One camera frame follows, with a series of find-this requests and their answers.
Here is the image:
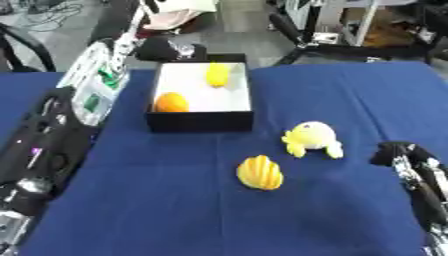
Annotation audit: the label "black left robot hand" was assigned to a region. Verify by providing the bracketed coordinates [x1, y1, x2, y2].
[134, 35, 210, 63]

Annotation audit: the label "yellow toy lemon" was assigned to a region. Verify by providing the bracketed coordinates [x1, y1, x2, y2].
[204, 62, 233, 89]

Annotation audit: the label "yellow ribbed toy fruit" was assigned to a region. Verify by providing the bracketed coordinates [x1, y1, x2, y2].
[234, 154, 286, 192]

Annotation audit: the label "orange toy fruit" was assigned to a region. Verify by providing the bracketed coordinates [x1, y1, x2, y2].
[152, 91, 191, 114]

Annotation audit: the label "black tripod stand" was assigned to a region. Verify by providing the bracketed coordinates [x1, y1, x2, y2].
[266, 11, 448, 66]

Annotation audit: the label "yellow soft toy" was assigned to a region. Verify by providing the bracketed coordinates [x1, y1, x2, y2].
[280, 120, 347, 160]

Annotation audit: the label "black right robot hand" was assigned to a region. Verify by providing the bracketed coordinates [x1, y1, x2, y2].
[369, 141, 448, 232]

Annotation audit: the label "black cables on floor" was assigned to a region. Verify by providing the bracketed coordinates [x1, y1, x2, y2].
[19, 0, 86, 29]

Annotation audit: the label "white and pink bag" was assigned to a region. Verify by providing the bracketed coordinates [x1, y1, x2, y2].
[141, 0, 221, 32]

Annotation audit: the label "white metal frame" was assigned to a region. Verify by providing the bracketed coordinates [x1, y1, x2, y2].
[313, 0, 382, 48]

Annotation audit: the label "black box with white inside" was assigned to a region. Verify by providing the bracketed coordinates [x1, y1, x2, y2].
[143, 53, 256, 134]

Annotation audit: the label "brown cardboard box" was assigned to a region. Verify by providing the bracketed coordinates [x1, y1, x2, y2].
[362, 9, 424, 48]

